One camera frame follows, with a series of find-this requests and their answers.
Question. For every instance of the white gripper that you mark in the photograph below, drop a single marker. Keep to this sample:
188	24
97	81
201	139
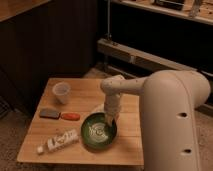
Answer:
112	107

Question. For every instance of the green ceramic bowl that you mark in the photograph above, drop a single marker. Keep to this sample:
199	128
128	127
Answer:
96	133

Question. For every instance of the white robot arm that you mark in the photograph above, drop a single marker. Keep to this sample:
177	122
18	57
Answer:
167	103

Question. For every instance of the white rectangular sponge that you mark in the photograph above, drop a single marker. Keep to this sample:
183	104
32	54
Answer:
99	108

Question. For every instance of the orange red block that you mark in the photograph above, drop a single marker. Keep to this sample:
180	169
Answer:
70	116

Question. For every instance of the clear plastic cup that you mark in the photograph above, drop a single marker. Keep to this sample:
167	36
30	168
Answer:
61	91

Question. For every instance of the wooden table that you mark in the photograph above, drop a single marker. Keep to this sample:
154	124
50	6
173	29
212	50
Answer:
84	96

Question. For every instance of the grey sponge block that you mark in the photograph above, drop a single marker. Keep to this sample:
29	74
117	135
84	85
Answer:
49	113

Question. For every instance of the white plastic bottle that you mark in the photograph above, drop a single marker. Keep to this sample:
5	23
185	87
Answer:
58	141

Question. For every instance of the grey metal beam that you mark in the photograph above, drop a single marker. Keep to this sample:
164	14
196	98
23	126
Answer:
152	63

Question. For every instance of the vertical metal pole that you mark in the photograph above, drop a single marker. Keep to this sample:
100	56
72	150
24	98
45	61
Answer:
108	20

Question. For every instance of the wooden shelf with items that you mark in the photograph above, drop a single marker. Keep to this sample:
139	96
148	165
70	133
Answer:
195	10

